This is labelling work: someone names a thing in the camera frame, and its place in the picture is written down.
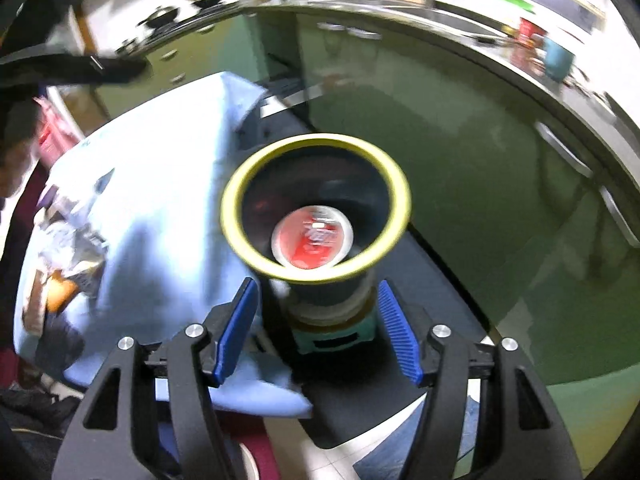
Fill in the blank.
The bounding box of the teal plastic stool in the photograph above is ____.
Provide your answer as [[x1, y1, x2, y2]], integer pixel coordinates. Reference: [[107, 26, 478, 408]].
[[287, 305, 378, 356]]

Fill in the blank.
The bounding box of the light blue tablecloth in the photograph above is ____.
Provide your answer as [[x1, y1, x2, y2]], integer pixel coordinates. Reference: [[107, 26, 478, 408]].
[[12, 71, 313, 418]]

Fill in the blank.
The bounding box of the red checked apron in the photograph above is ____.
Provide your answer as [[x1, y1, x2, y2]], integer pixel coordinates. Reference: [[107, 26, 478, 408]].
[[35, 97, 68, 161]]

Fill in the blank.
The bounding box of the blue cup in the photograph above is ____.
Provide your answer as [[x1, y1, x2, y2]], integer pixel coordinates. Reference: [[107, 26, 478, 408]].
[[542, 37, 576, 81]]

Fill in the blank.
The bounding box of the black wok with lid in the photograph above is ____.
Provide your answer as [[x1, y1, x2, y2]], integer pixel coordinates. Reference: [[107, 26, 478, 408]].
[[137, 6, 181, 30]]

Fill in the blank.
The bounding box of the orange packet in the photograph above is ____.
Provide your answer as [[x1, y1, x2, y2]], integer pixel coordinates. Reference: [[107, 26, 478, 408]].
[[30, 267, 81, 333]]

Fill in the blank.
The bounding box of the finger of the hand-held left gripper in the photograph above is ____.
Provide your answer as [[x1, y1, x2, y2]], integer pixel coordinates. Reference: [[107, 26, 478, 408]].
[[0, 51, 151, 92]]

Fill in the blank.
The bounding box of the red cup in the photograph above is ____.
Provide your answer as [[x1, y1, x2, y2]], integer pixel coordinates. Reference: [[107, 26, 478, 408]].
[[517, 17, 548, 53]]

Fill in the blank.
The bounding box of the green drawer cabinet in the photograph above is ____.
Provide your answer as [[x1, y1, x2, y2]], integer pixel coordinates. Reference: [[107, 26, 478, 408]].
[[97, 15, 266, 116]]

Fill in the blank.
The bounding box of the pile of crumpled wrappers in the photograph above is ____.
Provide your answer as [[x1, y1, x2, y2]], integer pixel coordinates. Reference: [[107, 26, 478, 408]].
[[37, 220, 108, 293]]

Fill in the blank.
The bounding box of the dark stone countertop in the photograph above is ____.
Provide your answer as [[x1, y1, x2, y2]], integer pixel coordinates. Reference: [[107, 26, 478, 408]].
[[112, 0, 640, 131]]

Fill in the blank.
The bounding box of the blue denim cloth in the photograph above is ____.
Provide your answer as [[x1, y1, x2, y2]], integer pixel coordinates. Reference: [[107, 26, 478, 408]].
[[355, 395, 481, 480]]

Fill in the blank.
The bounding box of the green sink cabinet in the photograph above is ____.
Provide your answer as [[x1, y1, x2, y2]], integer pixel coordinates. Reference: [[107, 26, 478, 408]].
[[235, 7, 640, 391]]

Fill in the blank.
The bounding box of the steel sink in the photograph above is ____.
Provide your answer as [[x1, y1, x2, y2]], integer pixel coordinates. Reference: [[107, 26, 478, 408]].
[[425, 7, 506, 43]]

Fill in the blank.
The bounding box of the red soda can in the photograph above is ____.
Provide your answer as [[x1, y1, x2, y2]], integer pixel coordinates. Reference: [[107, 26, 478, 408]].
[[270, 206, 356, 268]]

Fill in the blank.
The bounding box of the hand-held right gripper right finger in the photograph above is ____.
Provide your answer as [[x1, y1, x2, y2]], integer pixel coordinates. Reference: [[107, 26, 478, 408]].
[[376, 279, 583, 480]]

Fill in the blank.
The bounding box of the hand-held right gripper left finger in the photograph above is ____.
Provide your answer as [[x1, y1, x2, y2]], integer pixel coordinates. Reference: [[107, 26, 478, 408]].
[[52, 276, 261, 480]]

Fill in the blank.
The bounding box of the black bin with yellow rim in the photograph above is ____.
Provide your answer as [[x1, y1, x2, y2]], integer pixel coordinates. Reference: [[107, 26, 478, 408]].
[[220, 133, 413, 323]]

